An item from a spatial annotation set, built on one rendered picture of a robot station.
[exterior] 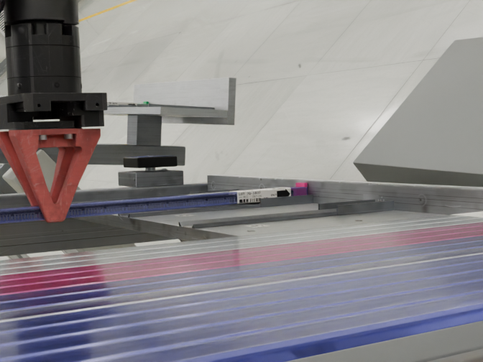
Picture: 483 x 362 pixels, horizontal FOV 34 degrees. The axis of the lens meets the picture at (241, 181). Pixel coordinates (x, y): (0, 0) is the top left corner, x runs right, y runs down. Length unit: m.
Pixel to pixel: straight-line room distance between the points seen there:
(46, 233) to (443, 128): 0.47
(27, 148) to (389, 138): 0.54
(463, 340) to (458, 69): 0.89
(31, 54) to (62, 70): 0.03
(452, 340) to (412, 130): 0.82
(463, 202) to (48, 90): 0.33
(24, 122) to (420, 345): 0.46
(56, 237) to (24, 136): 0.26
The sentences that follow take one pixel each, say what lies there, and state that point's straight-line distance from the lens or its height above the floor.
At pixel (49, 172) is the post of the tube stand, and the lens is 1.15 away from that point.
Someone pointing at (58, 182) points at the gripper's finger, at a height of 0.91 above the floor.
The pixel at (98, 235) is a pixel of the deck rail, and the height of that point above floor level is 0.79.
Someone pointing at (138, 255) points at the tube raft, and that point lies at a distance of 0.37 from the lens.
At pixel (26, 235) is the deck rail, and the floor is 0.84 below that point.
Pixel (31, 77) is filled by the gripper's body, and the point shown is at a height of 0.99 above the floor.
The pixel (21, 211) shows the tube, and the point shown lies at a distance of 0.64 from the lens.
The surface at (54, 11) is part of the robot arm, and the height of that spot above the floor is 1.01.
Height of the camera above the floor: 1.08
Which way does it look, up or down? 24 degrees down
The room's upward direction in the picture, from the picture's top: 41 degrees counter-clockwise
